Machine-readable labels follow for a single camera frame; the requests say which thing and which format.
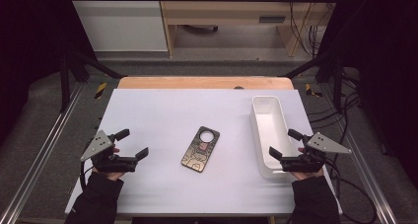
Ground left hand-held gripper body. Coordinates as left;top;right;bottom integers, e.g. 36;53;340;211
80;129;139;174

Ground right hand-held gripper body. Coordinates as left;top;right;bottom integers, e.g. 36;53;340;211
280;131;352;174

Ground white plastic storage box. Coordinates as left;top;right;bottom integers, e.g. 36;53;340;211
250;95;309;181

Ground patterned dark phone case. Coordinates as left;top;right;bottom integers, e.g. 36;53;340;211
180;125;221;174

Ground person's right hand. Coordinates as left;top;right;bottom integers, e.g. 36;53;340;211
290;167;325;182

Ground person's left hand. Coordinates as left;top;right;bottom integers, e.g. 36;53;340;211
92;166;126;183

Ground white table mat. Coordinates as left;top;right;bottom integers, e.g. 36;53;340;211
64;88;343;217

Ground white cabinet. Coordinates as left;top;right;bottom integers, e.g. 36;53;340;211
66;0;169;52

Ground grey desk label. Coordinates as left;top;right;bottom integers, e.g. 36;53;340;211
258;16;287;24

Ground wooden desk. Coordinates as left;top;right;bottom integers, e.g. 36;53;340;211
157;0;333;58

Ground left hand-held gripper cable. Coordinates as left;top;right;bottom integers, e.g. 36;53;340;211
79;160;97;189

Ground hand-held gripper cable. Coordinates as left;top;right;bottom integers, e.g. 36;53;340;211
79;160;97;189
323;159;379;224

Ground black floor cables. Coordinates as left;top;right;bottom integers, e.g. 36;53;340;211
308;67;363;149

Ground right hand-held gripper cable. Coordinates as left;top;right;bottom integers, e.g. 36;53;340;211
323;159;379;224

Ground aluminium frame rail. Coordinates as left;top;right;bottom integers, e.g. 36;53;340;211
0;82;85;224
319;85;399;224

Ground black frame brace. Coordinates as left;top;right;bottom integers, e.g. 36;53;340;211
60;50;128;113
279;49;345;112

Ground bundle of desk cables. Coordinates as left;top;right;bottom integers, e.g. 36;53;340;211
288;0;329;58

